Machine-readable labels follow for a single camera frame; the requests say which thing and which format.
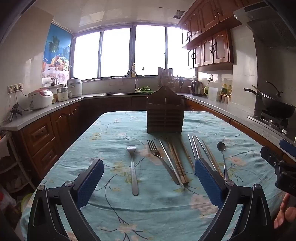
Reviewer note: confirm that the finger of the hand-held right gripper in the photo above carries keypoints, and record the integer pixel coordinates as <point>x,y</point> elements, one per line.
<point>289,148</point>
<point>271,157</point>

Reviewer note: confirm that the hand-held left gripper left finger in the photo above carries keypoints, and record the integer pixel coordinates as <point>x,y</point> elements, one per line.
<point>90,183</point>

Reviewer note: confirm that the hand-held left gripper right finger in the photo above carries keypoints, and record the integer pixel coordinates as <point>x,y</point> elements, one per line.
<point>208,183</point>

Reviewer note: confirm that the ringed wooden chopstick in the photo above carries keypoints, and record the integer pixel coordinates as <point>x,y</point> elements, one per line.
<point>180,162</point>
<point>176,162</point>

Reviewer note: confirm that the metal spoon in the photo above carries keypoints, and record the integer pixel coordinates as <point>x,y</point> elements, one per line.
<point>221,146</point>

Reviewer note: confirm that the wide metal fork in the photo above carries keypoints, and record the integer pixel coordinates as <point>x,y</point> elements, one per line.
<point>134,178</point>

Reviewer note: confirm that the slim metal fork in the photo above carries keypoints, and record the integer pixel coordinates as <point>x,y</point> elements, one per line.
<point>154,150</point>

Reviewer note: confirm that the wooden utensil holder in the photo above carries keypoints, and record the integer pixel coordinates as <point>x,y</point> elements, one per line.
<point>165,115</point>

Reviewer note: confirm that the person's right hand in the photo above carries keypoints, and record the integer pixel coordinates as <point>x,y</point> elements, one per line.
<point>285,213</point>

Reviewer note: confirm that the gas stove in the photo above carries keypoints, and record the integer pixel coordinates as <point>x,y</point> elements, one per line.
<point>270,120</point>

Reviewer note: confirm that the black wok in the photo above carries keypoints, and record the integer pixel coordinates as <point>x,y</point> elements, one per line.
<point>277,106</point>

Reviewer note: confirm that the teal floral tablecloth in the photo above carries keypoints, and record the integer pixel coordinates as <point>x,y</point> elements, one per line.
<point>150,208</point>

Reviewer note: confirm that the yellow-green plastic basin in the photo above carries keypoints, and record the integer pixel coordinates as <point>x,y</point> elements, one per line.
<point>26,202</point>

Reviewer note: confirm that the wooden base cabinets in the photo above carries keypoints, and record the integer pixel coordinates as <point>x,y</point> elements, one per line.
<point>39,134</point>

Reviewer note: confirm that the row of spice jars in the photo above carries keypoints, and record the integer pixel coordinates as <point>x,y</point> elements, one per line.
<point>224,99</point>

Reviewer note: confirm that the yellow oil bottle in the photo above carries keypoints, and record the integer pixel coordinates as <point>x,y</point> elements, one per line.
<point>223,89</point>
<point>229,90</point>

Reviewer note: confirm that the white storage rack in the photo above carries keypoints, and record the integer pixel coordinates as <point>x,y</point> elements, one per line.
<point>9,162</point>

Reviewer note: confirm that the small white kitchen appliance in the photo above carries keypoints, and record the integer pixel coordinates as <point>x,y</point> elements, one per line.
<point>63,95</point>

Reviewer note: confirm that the steel electric kettle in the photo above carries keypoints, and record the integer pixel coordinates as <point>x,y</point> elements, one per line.
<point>197,89</point>

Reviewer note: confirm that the large silver rice cooker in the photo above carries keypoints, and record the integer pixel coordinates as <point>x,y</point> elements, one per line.
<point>74,88</point>

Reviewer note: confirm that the white pink rice cooker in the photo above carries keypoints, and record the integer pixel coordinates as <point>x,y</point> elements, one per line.
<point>40,99</point>

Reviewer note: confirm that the small black tripod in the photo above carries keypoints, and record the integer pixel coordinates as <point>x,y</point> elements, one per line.
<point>15,112</point>

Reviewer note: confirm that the dark utensil stand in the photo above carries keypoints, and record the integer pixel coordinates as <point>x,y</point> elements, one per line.
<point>180,82</point>

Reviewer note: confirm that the green vegetable basket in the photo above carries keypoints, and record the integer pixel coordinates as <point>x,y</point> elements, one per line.
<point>144,88</point>

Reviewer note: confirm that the chrome sink faucet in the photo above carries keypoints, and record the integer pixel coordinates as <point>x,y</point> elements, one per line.
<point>136,81</point>

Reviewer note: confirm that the wooden dish rack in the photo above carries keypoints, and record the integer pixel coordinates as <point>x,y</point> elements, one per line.
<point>165,76</point>

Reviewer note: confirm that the yellow soap bottle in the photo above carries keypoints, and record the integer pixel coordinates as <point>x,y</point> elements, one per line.
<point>133,71</point>

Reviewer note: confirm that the range hood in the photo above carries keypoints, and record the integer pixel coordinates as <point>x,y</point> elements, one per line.
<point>266,25</point>

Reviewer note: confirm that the wooden upper cabinets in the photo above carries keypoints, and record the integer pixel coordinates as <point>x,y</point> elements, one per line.
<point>208,46</point>

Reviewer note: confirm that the kitchen window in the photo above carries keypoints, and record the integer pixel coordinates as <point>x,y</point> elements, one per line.
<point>115,53</point>

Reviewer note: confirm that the ceiling vent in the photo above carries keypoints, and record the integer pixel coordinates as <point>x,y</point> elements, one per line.
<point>178,14</point>

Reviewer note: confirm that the wall socket with plug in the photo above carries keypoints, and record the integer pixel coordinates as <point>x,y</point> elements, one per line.
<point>210,77</point>

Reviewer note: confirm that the wall power socket strip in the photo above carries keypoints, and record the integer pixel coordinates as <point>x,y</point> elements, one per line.
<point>15,88</point>

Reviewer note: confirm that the tropical fruit wall poster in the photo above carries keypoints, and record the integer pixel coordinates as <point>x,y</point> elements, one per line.
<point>56,46</point>

